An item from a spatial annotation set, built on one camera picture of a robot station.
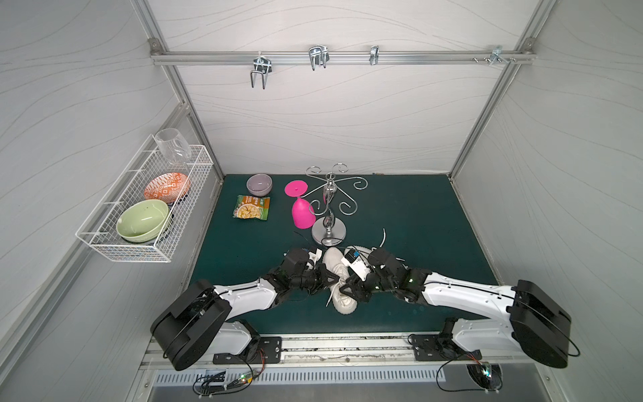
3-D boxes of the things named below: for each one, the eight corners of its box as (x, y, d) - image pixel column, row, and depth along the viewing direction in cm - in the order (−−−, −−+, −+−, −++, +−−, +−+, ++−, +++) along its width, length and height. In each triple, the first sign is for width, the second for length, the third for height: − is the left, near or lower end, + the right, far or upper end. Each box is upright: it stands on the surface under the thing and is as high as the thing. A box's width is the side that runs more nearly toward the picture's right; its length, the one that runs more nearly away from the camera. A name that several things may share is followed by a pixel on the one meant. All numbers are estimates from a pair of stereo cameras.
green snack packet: (233, 219, 106) (231, 215, 103) (240, 199, 113) (238, 195, 110) (267, 219, 106) (266, 215, 103) (271, 199, 113) (270, 195, 110)
